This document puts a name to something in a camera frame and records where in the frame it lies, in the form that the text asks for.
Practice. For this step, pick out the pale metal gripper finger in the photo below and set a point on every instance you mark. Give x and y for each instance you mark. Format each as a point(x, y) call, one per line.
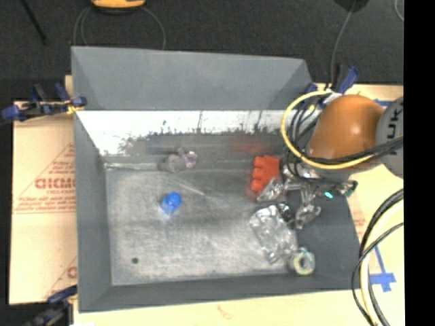
point(307, 214)
point(270, 191)

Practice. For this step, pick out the red ridged plastic block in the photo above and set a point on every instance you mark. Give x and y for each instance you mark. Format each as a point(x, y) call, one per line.
point(264, 172)

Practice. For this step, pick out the crumpled clear plastic bottle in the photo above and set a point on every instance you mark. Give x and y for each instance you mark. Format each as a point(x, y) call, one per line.
point(273, 236)

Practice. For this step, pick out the grey metal bin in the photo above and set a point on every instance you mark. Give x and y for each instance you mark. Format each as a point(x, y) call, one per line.
point(204, 236)

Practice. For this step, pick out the grey and purple toy animal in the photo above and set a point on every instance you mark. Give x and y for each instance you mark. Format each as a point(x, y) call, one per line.
point(176, 162)

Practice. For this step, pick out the small blue-capped clear bottle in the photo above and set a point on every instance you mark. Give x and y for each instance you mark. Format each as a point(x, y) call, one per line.
point(171, 203)

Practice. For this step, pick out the brown cardboard board, red print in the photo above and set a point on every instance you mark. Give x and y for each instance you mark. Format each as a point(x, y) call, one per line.
point(40, 216)

